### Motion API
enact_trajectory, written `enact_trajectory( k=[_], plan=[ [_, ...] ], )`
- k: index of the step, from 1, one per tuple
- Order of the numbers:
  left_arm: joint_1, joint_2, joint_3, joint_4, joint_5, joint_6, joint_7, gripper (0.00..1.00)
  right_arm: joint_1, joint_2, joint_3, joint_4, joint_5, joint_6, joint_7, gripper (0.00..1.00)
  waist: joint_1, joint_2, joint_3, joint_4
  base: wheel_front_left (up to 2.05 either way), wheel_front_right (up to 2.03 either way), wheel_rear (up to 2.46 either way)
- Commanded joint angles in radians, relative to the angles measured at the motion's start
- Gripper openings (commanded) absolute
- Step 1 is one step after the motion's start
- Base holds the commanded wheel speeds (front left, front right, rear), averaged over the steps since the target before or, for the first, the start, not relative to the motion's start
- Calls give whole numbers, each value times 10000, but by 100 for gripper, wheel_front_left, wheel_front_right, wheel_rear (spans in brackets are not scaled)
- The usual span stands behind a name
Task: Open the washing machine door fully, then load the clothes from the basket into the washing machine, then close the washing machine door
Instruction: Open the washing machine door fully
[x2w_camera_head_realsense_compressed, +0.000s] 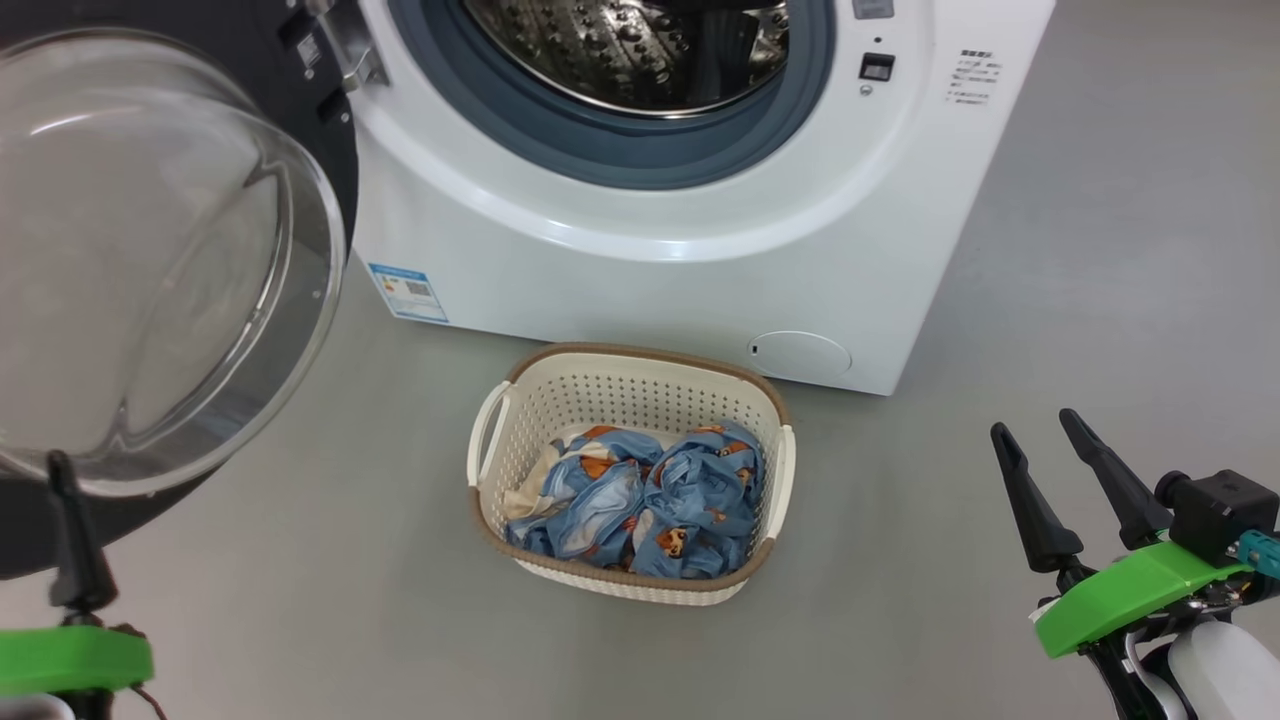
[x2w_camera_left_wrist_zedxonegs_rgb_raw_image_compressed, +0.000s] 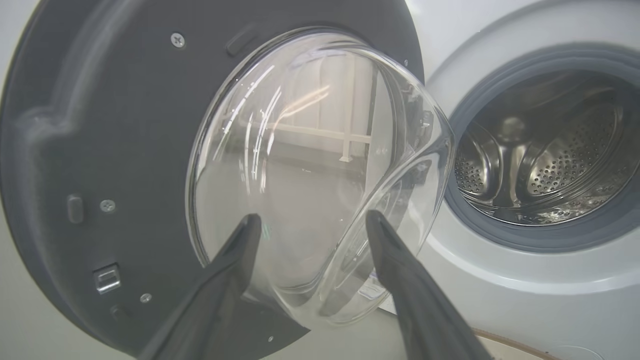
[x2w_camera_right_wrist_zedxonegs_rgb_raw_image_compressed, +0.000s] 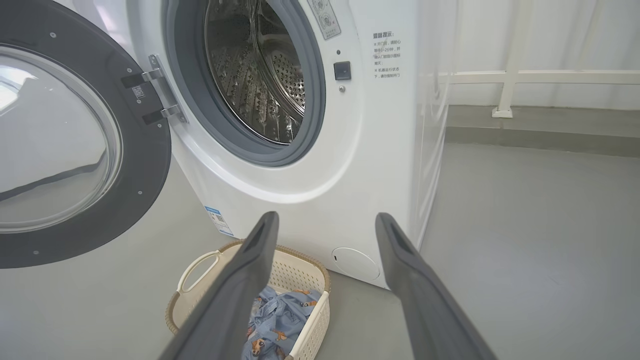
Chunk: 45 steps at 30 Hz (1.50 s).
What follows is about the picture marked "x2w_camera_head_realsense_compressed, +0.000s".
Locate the teal cable connector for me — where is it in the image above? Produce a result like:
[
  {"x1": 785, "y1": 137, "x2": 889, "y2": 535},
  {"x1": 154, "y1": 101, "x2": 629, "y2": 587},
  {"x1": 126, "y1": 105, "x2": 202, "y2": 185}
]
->
[{"x1": 1235, "y1": 530, "x2": 1280, "y2": 579}]

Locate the white front-load washing machine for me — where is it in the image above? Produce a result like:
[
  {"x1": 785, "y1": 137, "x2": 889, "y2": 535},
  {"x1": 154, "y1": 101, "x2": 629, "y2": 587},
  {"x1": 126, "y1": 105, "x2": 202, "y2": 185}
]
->
[{"x1": 345, "y1": 0, "x2": 1056, "y2": 396}]

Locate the black round glass washer door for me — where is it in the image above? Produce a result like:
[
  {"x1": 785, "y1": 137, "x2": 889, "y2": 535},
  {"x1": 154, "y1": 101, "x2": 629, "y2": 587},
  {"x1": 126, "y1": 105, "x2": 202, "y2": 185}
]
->
[{"x1": 0, "y1": 0, "x2": 359, "y2": 581}]

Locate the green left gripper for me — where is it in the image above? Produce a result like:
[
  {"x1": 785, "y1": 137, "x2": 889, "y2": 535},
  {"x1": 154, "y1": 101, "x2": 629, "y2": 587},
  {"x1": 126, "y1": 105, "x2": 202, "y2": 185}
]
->
[{"x1": 0, "y1": 450, "x2": 154, "y2": 720}]

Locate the steel washer drum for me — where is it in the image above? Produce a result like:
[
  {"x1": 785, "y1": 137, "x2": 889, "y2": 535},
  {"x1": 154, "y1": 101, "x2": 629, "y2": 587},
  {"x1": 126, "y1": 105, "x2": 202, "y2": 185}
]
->
[{"x1": 462, "y1": 0, "x2": 791, "y2": 119}]

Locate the printed warning text label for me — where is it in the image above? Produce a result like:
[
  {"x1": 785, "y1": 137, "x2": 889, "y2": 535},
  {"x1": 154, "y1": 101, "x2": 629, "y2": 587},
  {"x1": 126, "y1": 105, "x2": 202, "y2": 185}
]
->
[{"x1": 945, "y1": 48, "x2": 1004, "y2": 107}]

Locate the oval white filter cover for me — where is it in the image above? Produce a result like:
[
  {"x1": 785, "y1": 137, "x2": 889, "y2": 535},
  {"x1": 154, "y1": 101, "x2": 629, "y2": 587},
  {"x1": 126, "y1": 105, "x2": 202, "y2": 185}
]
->
[{"x1": 750, "y1": 331, "x2": 853, "y2": 381}]

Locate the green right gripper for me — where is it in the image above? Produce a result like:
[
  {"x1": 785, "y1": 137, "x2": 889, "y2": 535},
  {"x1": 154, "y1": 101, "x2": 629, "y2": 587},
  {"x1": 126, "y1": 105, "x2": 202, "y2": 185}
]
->
[{"x1": 990, "y1": 408, "x2": 1256, "y2": 661}]

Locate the cream perforated laundry basket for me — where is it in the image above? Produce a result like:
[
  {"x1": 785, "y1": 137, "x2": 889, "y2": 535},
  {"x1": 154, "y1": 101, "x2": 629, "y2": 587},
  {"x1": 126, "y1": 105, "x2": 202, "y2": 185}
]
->
[{"x1": 467, "y1": 343, "x2": 797, "y2": 607}]

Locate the blue energy label sticker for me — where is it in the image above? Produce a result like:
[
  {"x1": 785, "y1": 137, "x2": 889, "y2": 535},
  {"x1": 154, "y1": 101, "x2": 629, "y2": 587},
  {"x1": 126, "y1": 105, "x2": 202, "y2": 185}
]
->
[{"x1": 368, "y1": 263, "x2": 448, "y2": 324}]

